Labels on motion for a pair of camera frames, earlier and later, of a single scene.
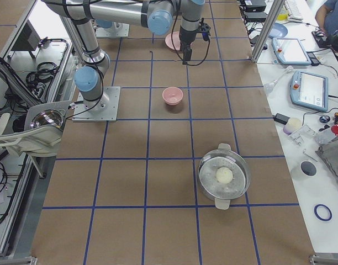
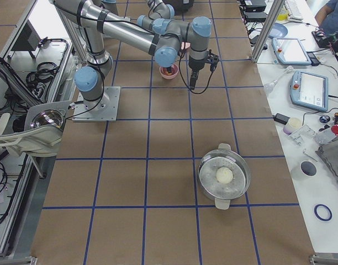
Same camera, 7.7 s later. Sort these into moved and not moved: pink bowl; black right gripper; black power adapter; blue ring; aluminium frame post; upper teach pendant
Moved: black right gripper; pink bowl
Not moved: upper teach pendant; blue ring; black power adapter; aluminium frame post
